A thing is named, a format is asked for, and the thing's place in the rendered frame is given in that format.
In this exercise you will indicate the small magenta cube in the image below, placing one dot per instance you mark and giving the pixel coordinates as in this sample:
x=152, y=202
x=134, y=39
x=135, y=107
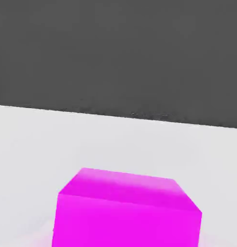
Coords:
x=128, y=218

